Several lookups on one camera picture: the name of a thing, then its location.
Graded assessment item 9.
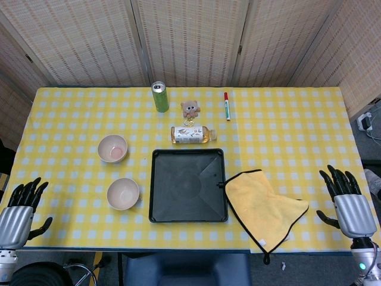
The beige pink bowl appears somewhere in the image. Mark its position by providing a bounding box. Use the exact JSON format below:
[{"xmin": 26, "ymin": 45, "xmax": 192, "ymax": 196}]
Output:
[
  {"xmin": 98, "ymin": 134, "xmax": 129, "ymax": 164},
  {"xmin": 107, "ymin": 178, "xmax": 140, "ymax": 211}
]

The grey white sneaker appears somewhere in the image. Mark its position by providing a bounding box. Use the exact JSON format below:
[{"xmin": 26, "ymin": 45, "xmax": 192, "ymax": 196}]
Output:
[{"xmin": 363, "ymin": 168, "xmax": 381, "ymax": 196}]

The green drink can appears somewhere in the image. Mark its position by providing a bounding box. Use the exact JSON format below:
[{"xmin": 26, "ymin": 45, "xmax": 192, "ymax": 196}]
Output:
[{"xmin": 151, "ymin": 81, "xmax": 170, "ymax": 113}]

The chrome stool base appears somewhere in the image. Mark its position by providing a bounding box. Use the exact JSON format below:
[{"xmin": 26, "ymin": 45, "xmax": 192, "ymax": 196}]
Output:
[{"xmin": 64, "ymin": 259, "xmax": 99, "ymax": 286}]

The person in dark clothing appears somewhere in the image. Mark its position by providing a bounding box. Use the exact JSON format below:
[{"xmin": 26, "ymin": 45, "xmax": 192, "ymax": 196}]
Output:
[{"xmin": 0, "ymin": 138, "xmax": 16, "ymax": 176}]

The green marker with red cap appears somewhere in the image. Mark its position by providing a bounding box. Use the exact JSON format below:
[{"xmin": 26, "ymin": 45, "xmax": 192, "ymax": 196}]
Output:
[{"xmin": 223, "ymin": 92, "xmax": 232, "ymax": 122}]

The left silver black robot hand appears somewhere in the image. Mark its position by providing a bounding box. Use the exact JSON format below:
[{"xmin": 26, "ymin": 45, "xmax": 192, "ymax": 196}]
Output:
[{"xmin": 0, "ymin": 177, "xmax": 54, "ymax": 250}]

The dark blue padded seat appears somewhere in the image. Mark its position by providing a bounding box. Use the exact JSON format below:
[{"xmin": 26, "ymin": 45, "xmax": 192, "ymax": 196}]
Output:
[{"xmin": 123, "ymin": 253, "xmax": 252, "ymax": 286}]

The woven folding screen panel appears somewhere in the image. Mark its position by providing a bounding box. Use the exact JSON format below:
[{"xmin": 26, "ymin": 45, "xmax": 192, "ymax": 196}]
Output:
[
  {"xmin": 130, "ymin": 0, "xmax": 251, "ymax": 88},
  {"xmin": 0, "ymin": 0, "xmax": 149, "ymax": 87},
  {"xmin": 290, "ymin": 0, "xmax": 381, "ymax": 119},
  {"xmin": 232, "ymin": 0, "xmax": 343, "ymax": 88},
  {"xmin": 0, "ymin": 17, "xmax": 57, "ymax": 153}
]

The brown plush keychain toy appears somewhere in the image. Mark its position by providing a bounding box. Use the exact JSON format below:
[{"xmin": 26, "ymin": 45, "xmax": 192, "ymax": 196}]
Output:
[{"xmin": 180, "ymin": 100, "xmax": 202, "ymax": 128}]

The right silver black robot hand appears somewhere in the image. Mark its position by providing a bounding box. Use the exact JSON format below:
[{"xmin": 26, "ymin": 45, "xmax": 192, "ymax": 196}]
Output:
[{"xmin": 316, "ymin": 164, "xmax": 377, "ymax": 238}]

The white power adapter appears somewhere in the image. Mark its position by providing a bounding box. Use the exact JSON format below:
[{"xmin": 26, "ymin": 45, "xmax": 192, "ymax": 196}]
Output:
[{"xmin": 356, "ymin": 112, "xmax": 374, "ymax": 132}]

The black square plastic tray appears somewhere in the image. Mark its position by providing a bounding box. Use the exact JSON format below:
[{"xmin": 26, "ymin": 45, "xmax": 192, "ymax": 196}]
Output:
[{"xmin": 148, "ymin": 148, "xmax": 229, "ymax": 223}]

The yellow microfibre cloth black trim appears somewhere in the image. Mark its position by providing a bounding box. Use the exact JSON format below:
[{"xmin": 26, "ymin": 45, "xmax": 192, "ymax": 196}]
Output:
[{"xmin": 224, "ymin": 169, "xmax": 310, "ymax": 265}]

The yellow white checked tablecloth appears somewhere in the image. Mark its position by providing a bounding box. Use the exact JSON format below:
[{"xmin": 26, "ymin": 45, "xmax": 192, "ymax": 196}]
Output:
[{"xmin": 0, "ymin": 86, "xmax": 371, "ymax": 254}]

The tea bottle with white label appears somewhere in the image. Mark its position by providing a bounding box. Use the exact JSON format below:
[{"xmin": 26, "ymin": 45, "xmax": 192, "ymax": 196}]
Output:
[{"xmin": 170, "ymin": 125, "xmax": 218, "ymax": 146}]

